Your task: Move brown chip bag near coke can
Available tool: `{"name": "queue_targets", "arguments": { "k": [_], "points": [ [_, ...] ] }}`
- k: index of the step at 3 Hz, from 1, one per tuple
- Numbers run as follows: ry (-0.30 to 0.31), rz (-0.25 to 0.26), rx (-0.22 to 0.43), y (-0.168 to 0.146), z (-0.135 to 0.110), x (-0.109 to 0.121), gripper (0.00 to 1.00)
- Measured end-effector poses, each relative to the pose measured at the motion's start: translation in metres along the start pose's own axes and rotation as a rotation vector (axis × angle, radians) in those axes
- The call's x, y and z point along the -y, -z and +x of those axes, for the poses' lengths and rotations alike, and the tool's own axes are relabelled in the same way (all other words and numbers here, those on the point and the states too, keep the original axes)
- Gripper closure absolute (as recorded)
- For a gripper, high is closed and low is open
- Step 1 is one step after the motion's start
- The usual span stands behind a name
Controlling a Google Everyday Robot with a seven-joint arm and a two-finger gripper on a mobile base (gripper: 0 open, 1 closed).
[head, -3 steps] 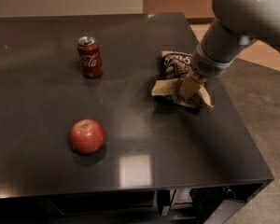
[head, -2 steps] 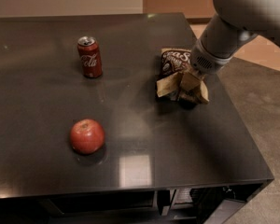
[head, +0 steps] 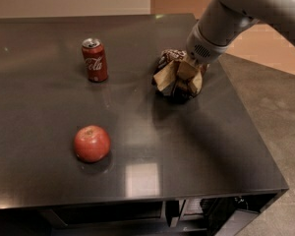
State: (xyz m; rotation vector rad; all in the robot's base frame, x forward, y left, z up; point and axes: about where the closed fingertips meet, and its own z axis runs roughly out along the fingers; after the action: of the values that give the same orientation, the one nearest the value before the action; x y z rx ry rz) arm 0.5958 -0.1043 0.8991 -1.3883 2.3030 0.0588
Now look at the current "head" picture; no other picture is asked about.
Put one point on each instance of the red apple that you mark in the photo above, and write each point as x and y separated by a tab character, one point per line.
91	144

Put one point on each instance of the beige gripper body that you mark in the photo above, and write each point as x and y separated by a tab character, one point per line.
202	49

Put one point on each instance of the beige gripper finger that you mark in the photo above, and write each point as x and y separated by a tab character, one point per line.
195	82
166	76

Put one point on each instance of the dark table frame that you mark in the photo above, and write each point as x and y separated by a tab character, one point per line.
219	216

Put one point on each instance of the brown chip bag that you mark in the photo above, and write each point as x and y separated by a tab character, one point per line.
179	88

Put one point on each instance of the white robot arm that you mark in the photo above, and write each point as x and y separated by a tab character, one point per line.
219	25

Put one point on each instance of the red coke can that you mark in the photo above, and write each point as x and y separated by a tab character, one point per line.
95	60

